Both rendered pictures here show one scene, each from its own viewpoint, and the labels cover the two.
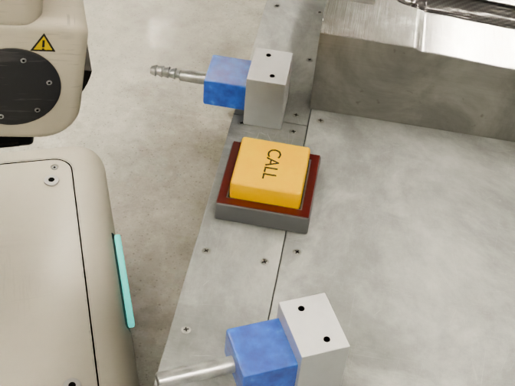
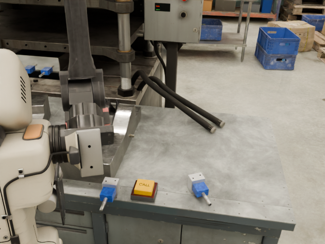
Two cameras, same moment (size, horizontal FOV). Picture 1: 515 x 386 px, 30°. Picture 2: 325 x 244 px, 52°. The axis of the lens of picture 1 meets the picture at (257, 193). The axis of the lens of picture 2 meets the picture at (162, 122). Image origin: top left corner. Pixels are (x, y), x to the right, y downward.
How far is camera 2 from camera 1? 1.01 m
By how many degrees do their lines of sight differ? 68
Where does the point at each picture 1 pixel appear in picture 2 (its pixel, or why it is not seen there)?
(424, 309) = (177, 171)
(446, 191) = (141, 164)
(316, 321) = (196, 176)
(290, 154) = (140, 181)
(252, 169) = (146, 188)
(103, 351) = not seen: outside the picture
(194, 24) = not seen: outside the picture
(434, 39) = (112, 147)
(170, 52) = not seen: outside the picture
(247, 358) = (204, 188)
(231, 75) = (110, 190)
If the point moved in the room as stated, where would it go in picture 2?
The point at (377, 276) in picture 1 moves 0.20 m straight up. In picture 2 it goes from (169, 176) to (170, 130)
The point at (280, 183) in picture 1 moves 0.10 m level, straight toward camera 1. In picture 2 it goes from (151, 183) to (180, 186)
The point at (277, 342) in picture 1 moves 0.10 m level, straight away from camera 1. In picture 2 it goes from (199, 184) to (170, 181)
